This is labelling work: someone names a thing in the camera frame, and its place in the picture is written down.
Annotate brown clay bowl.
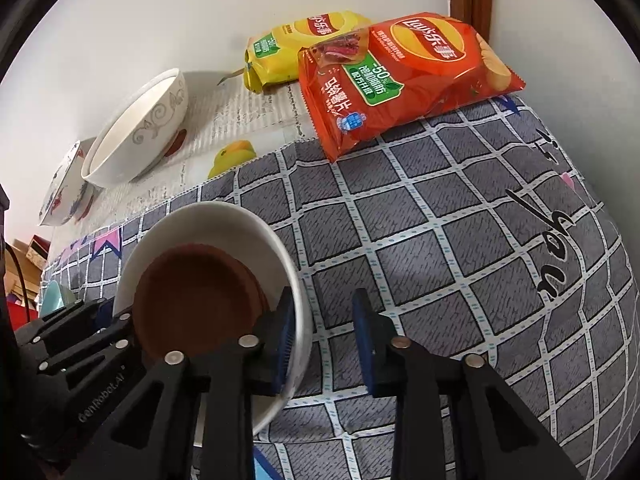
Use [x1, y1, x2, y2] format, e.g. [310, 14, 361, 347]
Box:
[132, 244, 269, 360]

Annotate white bowl grey swirls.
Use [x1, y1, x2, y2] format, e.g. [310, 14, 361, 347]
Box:
[114, 202, 312, 431]

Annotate teal plate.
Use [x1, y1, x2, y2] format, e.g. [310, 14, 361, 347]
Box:
[40, 281, 76, 318]

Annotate cardboard boxes clutter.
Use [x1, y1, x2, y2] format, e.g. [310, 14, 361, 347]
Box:
[3, 235, 50, 310]

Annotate blue bird pattern bowl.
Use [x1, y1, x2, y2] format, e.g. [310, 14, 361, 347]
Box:
[38, 138, 96, 228]

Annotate grey checked tablecloth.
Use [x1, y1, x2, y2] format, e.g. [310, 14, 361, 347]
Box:
[43, 96, 639, 479]

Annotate large white swirl bowl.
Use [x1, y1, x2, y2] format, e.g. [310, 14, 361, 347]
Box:
[81, 68, 189, 188]

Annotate white lace table mat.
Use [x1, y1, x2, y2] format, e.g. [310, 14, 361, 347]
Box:
[49, 78, 316, 259]

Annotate yellow chips bag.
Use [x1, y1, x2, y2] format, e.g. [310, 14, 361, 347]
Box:
[243, 11, 371, 93]

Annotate red chips bag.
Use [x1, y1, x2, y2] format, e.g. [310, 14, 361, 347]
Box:
[298, 12, 525, 162]

